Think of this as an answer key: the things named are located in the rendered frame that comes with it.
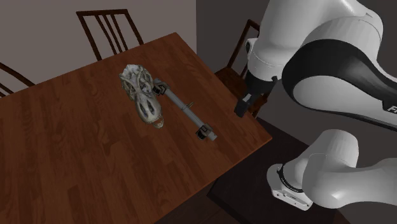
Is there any dark wooden slat-back chair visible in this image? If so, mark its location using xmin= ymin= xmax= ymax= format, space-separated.
xmin=214 ymin=18 xmax=271 ymax=119
xmin=76 ymin=8 xmax=145 ymax=62
xmin=0 ymin=62 xmax=36 ymax=99

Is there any grey bar clamp tool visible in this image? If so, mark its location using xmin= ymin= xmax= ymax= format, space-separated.
xmin=151 ymin=77 xmax=218 ymax=142

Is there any dark robot stand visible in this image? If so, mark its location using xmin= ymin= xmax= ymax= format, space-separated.
xmin=207 ymin=117 xmax=352 ymax=224

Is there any grey dinosaur skull figure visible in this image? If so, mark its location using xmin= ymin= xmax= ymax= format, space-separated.
xmin=118 ymin=64 xmax=165 ymax=130

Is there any brown wooden table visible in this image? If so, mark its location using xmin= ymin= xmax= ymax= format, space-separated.
xmin=0 ymin=32 xmax=273 ymax=224

